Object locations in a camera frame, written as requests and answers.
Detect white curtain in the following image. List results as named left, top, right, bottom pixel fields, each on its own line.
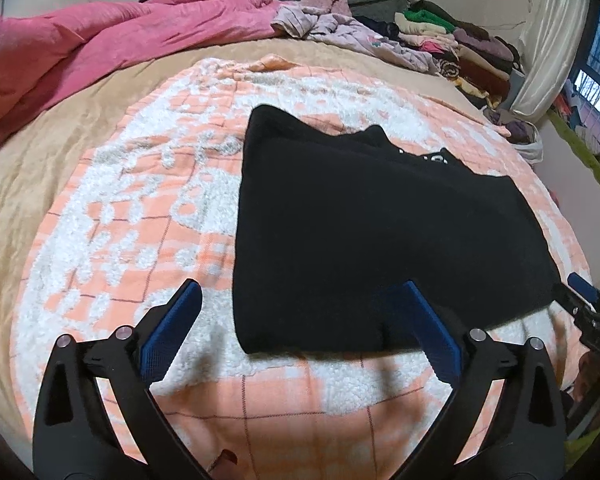
left=510, top=0, right=590, bottom=122

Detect lilac crumpled clothes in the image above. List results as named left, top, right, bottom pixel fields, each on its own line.
left=272, top=0, right=438, bottom=75

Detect orange white plush blanket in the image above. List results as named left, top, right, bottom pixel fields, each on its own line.
left=10, top=55, right=588, bottom=479

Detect right hand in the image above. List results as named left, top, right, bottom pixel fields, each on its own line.
left=572, top=351, right=600, bottom=402

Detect stack of folded clothes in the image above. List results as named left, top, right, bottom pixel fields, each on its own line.
left=393, top=0, right=524, bottom=108

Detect black IKISS sweater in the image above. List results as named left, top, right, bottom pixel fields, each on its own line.
left=232, top=105, right=560, bottom=354

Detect pink quilt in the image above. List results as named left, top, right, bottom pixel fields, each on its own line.
left=0, top=0, right=280, bottom=139

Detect beige bed sheet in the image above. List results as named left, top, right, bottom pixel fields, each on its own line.
left=0, top=39, right=481, bottom=426

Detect white bag with clothes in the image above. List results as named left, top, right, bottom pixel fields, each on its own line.
left=482, top=107, right=544, bottom=166

